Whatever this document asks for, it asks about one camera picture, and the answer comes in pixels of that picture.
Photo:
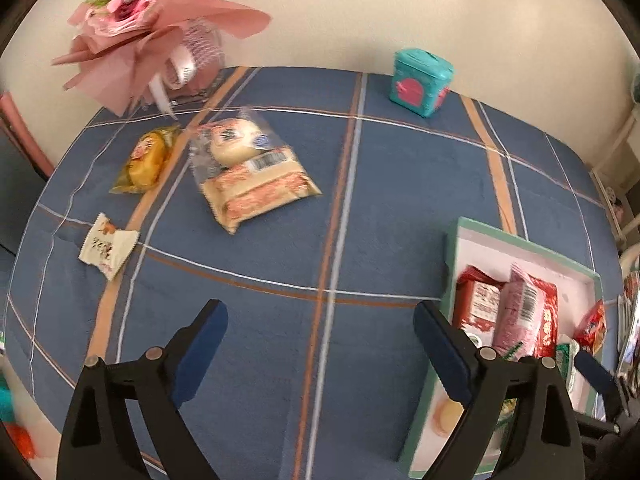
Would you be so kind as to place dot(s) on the red patterned snack packet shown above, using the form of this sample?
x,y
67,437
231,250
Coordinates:
x,y
547,320

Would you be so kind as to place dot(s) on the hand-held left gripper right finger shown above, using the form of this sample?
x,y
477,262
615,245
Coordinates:
x,y
442,355

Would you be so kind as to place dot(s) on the yellow cake packet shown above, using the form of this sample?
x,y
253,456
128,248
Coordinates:
x,y
145,160

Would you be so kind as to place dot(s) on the clear vase with mesh ribbon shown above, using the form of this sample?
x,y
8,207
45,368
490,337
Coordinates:
x,y
200,40

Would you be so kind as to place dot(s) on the white box with teal rim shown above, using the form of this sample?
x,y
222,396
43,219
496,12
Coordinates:
x,y
500,250

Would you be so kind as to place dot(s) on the pink flower bouquet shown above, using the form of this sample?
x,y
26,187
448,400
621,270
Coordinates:
x,y
130,5

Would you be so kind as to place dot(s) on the teal toy box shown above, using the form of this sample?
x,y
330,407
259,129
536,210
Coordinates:
x,y
417,85

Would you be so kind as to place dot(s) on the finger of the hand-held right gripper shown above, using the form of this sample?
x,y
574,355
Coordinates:
x,y
595,377

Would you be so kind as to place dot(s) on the green and white foil packet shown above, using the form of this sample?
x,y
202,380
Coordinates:
x,y
567,360

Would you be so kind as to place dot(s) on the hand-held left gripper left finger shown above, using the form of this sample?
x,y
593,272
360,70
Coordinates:
x,y
200,355

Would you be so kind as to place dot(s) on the blue plaid tablecloth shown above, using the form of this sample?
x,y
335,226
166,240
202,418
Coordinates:
x,y
300,260

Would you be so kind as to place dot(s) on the beige packet with red print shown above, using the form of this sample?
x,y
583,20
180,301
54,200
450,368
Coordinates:
x,y
255,192

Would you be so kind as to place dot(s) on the small white candy packet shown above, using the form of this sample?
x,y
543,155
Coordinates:
x,y
107,247

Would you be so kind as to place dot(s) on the green biscuit packet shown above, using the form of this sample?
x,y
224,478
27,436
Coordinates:
x,y
506,415

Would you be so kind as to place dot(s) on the teal plastic object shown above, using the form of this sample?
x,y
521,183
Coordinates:
x,y
6,400

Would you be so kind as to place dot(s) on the red cartoon snack packet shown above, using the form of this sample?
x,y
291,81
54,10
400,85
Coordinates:
x,y
592,327

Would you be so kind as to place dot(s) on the white furniture frame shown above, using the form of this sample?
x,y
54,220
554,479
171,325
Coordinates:
x,y
617,160

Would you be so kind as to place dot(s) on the red and white biscuit packet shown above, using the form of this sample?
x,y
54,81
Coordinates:
x,y
475,305

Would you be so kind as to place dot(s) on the clear packet with round bun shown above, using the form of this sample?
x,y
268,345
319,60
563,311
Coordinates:
x,y
230,142

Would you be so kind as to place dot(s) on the pink snack packet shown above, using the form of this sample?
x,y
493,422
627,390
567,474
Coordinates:
x,y
517,320

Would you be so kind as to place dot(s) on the orange plastic object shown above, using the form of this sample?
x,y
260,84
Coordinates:
x,y
21,441

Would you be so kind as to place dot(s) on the pink furniture edge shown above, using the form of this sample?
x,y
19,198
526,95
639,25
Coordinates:
x,y
15,120

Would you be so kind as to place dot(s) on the round cream bun packet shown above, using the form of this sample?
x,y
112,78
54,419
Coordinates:
x,y
445,417

